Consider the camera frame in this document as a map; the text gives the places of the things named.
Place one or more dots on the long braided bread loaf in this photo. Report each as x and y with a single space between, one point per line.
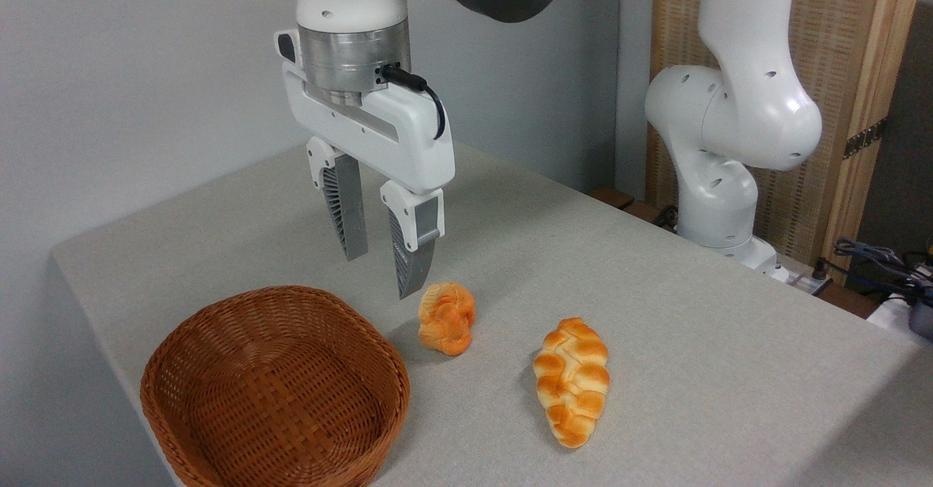
572 381

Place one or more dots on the round knotted bread roll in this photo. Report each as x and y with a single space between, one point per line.
446 319

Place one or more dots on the black metal hinge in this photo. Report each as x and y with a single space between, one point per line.
864 139

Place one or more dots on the brown wicker basket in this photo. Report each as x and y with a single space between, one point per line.
277 399

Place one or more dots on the wooden woven screen panel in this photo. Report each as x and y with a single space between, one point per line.
838 35

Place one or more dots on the brown wooden base board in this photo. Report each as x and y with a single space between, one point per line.
619 199

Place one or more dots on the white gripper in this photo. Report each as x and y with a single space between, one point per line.
379 133

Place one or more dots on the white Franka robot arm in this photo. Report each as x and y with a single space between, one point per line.
736 108

